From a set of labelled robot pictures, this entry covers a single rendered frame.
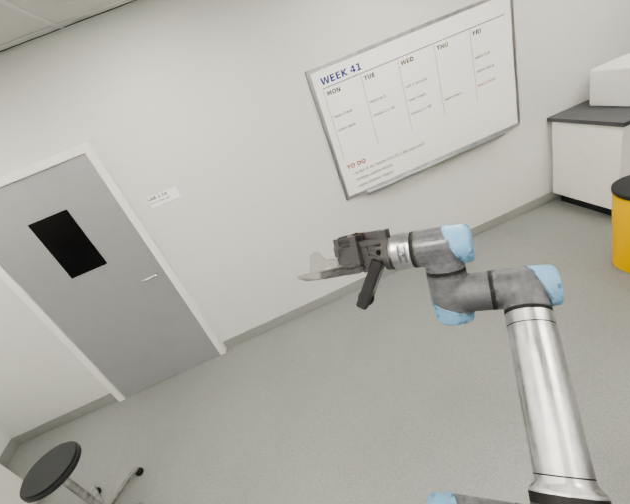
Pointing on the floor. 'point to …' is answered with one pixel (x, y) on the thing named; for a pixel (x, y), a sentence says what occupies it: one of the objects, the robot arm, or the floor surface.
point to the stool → (58, 475)
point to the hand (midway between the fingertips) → (313, 272)
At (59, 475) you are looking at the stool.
